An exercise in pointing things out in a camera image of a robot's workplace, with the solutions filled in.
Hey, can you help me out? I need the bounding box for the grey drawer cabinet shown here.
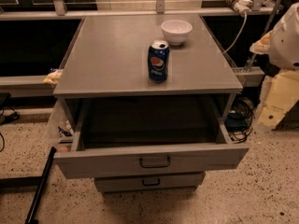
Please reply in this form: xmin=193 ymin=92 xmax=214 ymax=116
xmin=52 ymin=13 xmax=244 ymax=147

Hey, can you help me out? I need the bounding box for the black cable at left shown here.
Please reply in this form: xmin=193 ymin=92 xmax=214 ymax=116
xmin=0 ymin=92 xmax=21 ymax=153

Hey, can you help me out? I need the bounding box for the grey lower drawer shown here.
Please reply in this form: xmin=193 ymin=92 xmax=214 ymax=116
xmin=94 ymin=172 xmax=205 ymax=193

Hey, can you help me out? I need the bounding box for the black top drawer handle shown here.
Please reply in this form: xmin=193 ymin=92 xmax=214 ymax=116
xmin=139 ymin=157 xmax=171 ymax=169

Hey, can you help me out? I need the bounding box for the black cable bundle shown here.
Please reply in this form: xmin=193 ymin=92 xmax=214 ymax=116
xmin=225 ymin=96 xmax=255 ymax=144

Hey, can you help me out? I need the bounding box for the white power strip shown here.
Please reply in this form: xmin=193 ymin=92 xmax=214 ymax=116
xmin=224 ymin=0 xmax=252 ymax=16

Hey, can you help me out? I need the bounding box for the black pole on floor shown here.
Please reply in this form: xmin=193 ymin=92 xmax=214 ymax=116
xmin=24 ymin=147 xmax=57 ymax=224

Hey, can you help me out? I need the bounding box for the yellow snack bag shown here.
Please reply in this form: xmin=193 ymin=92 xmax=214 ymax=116
xmin=44 ymin=69 xmax=63 ymax=85

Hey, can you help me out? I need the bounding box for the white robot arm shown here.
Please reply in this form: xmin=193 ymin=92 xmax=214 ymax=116
xmin=249 ymin=3 xmax=299 ymax=130

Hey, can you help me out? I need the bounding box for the blue pepsi can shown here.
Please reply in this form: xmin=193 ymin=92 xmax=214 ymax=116
xmin=148 ymin=40 xmax=170 ymax=82

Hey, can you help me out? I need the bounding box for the black drawer handle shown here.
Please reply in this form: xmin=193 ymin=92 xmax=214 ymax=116
xmin=142 ymin=178 xmax=161 ymax=187
xmin=139 ymin=157 xmax=171 ymax=169

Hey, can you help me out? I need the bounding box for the black lower drawer handle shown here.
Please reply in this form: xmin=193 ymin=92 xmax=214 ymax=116
xmin=142 ymin=178 xmax=161 ymax=187

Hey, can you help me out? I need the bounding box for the grey drawer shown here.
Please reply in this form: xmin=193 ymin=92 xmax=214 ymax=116
xmin=55 ymin=96 xmax=249 ymax=178
xmin=94 ymin=172 xmax=205 ymax=193

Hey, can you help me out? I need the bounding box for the grey top drawer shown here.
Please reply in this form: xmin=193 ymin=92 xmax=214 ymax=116
xmin=55 ymin=96 xmax=249 ymax=178

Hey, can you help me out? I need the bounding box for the white power cable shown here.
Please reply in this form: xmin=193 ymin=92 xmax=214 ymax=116
xmin=221 ymin=12 xmax=249 ymax=55

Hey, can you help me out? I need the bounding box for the white bowl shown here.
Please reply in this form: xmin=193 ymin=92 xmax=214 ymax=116
xmin=161 ymin=20 xmax=192 ymax=45

